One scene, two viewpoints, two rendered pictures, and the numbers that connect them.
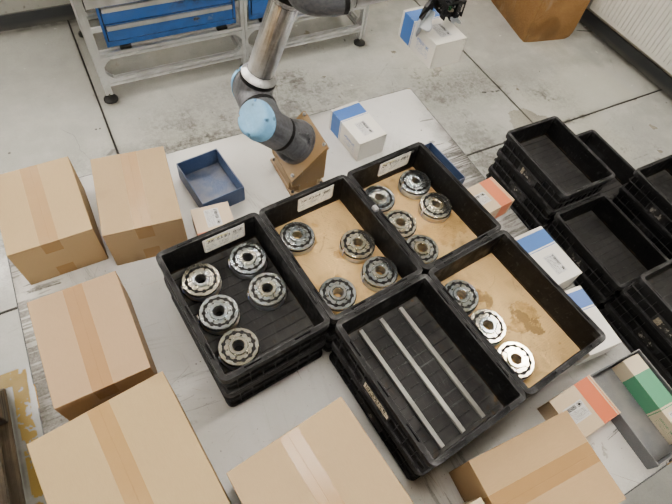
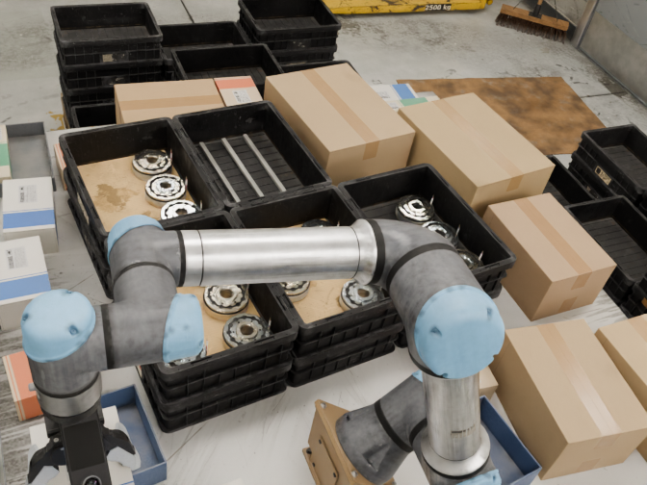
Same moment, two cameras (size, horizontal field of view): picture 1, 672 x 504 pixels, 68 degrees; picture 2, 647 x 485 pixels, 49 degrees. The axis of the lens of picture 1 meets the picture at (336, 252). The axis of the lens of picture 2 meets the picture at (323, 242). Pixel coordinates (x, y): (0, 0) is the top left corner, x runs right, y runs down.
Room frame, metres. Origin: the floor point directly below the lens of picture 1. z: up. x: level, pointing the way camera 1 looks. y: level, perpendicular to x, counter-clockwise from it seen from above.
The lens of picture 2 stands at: (1.96, 0.11, 2.08)
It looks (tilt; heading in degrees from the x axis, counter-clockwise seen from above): 44 degrees down; 185
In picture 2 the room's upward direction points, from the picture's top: 12 degrees clockwise
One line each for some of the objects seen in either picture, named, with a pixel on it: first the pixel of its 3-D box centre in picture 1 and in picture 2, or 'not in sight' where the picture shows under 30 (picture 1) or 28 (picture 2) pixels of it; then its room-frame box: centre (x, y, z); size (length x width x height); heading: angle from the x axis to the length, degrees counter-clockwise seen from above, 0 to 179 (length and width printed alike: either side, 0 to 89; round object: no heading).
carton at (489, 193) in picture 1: (483, 203); (50, 376); (1.18, -0.48, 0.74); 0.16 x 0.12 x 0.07; 132
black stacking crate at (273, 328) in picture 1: (242, 299); (419, 238); (0.58, 0.22, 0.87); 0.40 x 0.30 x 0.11; 42
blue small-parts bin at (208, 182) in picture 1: (211, 181); (481, 450); (1.05, 0.46, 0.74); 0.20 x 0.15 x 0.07; 43
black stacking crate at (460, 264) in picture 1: (506, 314); (140, 190); (0.68, -0.49, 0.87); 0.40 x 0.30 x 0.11; 42
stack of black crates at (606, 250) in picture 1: (590, 259); not in sight; (1.36, -1.12, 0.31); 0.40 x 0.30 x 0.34; 36
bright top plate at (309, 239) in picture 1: (297, 236); (363, 294); (0.82, 0.12, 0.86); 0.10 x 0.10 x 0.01
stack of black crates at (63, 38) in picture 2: not in sight; (109, 68); (-0.52, -1.18, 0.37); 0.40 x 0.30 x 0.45; 126
